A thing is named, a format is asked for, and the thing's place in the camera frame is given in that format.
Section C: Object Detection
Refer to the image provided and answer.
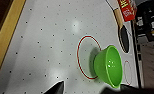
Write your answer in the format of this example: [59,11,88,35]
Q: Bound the small white-top table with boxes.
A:
[0,0,144,94]

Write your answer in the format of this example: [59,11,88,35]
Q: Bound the green bowl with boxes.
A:
[92,44,123,90]

